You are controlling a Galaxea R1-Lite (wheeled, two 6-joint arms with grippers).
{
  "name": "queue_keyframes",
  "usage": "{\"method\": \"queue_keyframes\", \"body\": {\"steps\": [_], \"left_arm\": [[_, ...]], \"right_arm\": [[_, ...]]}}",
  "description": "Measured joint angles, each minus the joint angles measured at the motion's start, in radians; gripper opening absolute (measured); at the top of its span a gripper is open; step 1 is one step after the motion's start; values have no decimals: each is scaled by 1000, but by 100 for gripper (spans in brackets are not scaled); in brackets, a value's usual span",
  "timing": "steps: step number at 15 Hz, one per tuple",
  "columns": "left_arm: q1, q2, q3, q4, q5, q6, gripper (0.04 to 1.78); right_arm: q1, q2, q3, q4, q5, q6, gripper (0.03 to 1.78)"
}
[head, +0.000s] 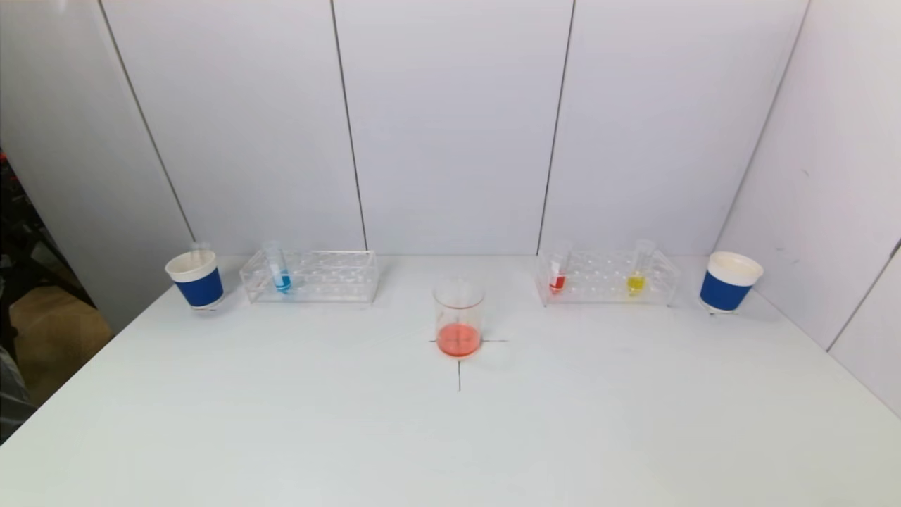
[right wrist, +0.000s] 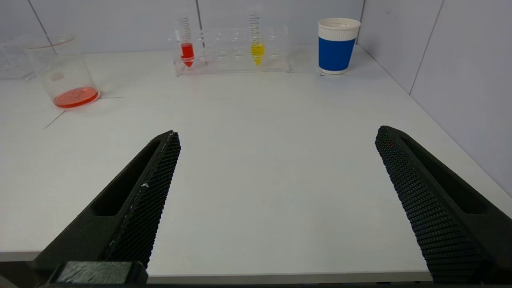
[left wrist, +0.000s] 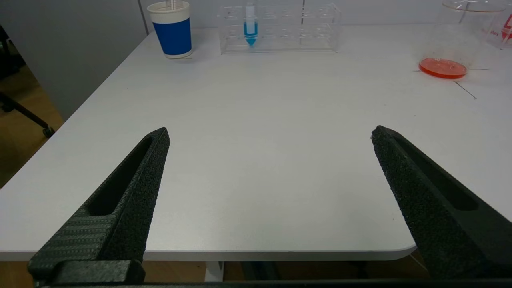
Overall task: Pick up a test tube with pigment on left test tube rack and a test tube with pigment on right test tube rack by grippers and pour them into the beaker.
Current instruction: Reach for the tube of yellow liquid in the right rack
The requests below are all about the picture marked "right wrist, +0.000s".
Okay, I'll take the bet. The clear acrylic test tube rack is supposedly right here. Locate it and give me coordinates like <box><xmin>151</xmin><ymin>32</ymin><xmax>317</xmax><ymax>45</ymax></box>
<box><xmin>168</xmin><ymin>25</ymin><xmax>291</xmax><ymax>76</ymax></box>

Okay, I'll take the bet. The test tube with red pigment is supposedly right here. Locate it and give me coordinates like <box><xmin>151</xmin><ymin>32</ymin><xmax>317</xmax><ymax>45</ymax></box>
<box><xmin>175</xmin><ymin>15</ymin><xmax>196</xmax><ymax>68</ymax></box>

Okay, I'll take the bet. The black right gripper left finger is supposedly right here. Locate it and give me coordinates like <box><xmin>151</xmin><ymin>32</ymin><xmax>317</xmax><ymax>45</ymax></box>
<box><xmin>32</xmin><ymin>130</ymin><xmax>181</xmax><ymax>268</ymax></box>

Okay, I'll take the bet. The clear glass beaker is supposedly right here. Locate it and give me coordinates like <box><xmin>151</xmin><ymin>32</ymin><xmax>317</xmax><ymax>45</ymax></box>
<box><xmin>24</xmin><ymin>35</ymin><xmax>100</xmax><ymax>108</ymax></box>

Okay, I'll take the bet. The white paper cup blue sleeve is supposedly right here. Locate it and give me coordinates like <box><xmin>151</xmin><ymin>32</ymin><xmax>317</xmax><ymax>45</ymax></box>
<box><xmin>318</xmin><ymin>18</ymin><xmax>361</xmax><ymax>75</ymax></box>

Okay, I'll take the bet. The test tube with yellow pigment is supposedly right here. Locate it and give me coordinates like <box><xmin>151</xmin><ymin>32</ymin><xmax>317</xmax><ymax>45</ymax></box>
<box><xmin>248</xmin><ymin>5</ymin><xmax>266</xmax><ymax>66</ymax></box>

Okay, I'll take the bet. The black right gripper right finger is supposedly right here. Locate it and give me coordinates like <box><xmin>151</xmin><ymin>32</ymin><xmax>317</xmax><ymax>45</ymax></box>
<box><xmin>375</xmin><ymin>126</ymin><xmax>512</xmax><ymax>284</ymax></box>

